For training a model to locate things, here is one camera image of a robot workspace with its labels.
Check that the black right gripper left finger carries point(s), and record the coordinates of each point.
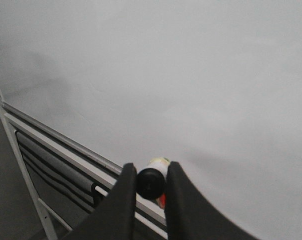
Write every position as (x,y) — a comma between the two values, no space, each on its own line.
(114,218)

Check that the white metal stand frame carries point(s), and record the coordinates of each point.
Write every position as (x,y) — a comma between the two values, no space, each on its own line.
(57,214)

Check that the white whiteboard marker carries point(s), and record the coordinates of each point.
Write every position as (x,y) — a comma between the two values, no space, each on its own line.
(151,180)

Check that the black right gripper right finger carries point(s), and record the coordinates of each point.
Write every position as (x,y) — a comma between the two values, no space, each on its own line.
(189,216)

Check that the grey striped fabric panel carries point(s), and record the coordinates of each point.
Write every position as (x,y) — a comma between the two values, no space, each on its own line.
(59,174)

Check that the white whiteboard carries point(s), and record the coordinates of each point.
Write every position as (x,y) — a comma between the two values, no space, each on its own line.
(215,85)

